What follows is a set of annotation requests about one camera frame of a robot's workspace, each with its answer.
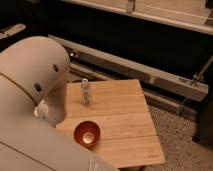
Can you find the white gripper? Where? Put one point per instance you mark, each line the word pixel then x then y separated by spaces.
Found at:
pixel 42 111

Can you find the red copper bowl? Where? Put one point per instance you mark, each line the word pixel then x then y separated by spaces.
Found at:
pixel 87 134

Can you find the clear glass bottle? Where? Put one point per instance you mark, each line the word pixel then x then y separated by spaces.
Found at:
pixel 86 92

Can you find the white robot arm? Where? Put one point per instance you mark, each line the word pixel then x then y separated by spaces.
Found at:
pixel 33 82

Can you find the metal rail beam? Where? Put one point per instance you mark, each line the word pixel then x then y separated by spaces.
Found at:
pixel 158 78

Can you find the black office chair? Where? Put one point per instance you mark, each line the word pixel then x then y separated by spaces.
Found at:
pixel 11 30

